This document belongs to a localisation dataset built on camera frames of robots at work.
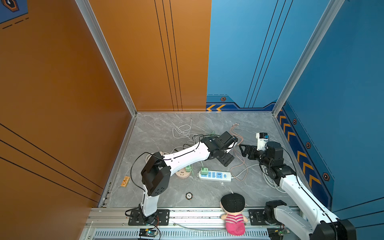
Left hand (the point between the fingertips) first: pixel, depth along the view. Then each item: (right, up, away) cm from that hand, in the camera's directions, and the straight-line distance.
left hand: (227, 155), depth 82 cm
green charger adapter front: (-13, -9, 0) cm, 16 cm away
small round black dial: (-21, -22, -2) cm, 31 cm away
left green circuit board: (-40, -35, -12) cm, 54 cm away
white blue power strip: (-5, -13, +2) cm, 14 cm away
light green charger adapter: (-22, -8, 0) cm, 23 cm away
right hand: (+10, +5, 0) cm, 11 cm away
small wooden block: (-58, -16, +2) cm, 60 cm away
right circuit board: (+21, -35, -12) cm, 43 cm away
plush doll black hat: (0, -22, -12) cm, 25 cm away
